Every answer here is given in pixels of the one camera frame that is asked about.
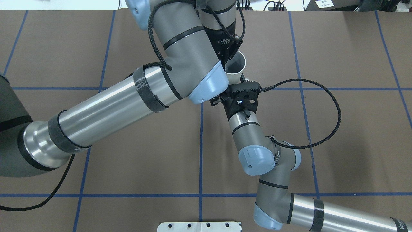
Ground black braided left cable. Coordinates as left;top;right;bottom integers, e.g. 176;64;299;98
0;154;76;212

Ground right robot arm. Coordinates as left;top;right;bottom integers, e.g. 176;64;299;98
203;89;411;232

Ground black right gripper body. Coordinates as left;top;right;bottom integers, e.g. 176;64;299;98
222;93;258;120

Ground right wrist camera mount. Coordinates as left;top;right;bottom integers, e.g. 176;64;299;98
225;81;261;102

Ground black braided right cable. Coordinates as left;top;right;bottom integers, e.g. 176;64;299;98
259;78;342;149

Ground black braided cable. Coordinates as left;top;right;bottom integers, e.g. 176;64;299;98
0;154;76;212
259;78;342;149

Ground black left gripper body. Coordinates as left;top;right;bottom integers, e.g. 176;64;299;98
206;25;243;63

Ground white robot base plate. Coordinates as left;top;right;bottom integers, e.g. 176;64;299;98
157;221;242;232

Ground white HOME mug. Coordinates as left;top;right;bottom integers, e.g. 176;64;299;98
225;50;246;85

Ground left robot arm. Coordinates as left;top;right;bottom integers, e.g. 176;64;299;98
1;0;237;177

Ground black cable plugs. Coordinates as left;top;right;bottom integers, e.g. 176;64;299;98
235;0;253;11

